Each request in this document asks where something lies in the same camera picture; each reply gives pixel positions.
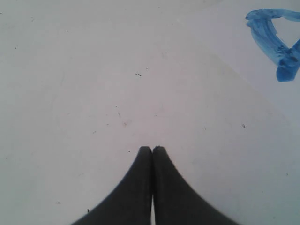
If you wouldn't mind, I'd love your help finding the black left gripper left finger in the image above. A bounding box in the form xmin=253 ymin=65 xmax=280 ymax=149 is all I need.
xmin=73 ymin=146 xmax=152 ymax=225

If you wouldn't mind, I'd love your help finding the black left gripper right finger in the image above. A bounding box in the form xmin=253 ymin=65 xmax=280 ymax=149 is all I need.
xmin=152 ymin=146 xmax=237 ymax=225

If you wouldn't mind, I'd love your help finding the white paper sheet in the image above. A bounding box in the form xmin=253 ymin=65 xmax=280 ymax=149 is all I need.
xmin=186 ymin=0 xmax=300 ymax=123

